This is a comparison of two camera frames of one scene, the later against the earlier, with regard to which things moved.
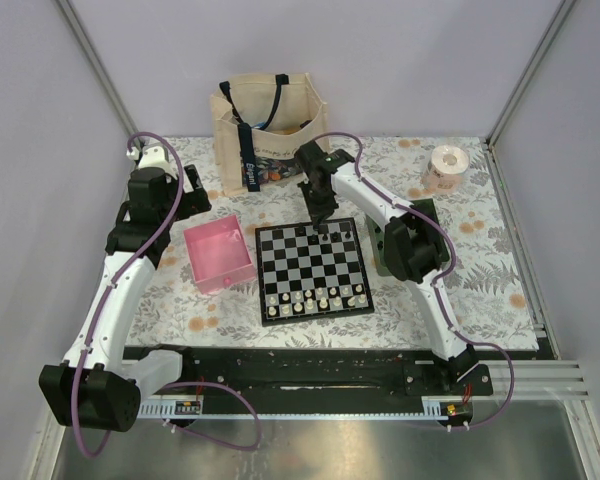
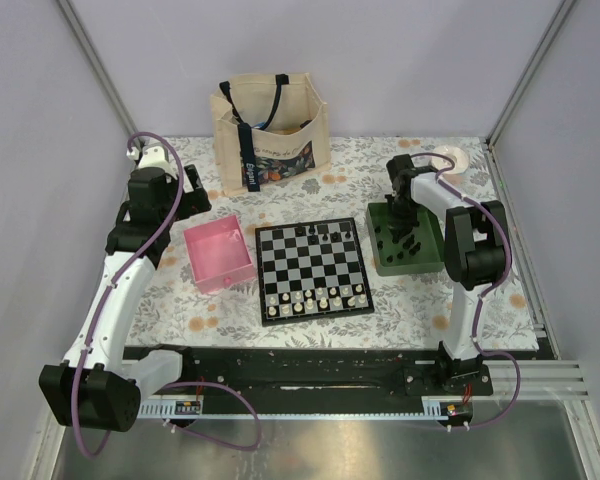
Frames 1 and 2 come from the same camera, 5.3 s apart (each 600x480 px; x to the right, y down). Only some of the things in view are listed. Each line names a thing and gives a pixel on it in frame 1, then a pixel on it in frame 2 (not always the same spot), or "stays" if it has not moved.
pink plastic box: [219, 254] stays
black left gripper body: [191, 203] stays
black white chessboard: [307, 274] stays
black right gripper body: [319, 204] to [402, 215]
